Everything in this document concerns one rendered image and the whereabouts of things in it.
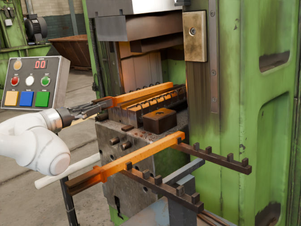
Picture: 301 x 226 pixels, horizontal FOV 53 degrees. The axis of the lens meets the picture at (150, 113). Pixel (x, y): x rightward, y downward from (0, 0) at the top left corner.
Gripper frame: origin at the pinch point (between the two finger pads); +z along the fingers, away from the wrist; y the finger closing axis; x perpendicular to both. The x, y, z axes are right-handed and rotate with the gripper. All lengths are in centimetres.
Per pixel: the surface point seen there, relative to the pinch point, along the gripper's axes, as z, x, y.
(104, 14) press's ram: 10.1, 33.5, -5.3
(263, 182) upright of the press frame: 51, -46, 42
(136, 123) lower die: 9.7, -10.4, 7.4
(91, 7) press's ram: 10.1, 36.6, -13.7
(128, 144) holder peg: 2.2, -16.0, 9.7
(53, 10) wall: 413, 52, -834
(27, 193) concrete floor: 3, -104, -142
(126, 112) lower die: 9.7, -6.6, 1.4
